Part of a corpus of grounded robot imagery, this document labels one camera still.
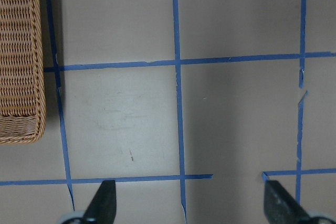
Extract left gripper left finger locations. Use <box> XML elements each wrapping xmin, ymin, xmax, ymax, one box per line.
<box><xmin>82</xmin><ymin>180</ymin><xmax>117</xmax><ymax>224</ymax></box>

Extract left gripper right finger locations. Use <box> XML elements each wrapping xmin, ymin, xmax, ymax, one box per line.
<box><xmin>264</xmin><ymin>180</ymin><xmax>311</xmax><ymax>224</ymax></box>

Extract brown wicker basket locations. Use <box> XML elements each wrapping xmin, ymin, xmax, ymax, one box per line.
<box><xmin>1</xmin><ymin>0</ymin><xmax>46</xmax><ymax>145</ymax></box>

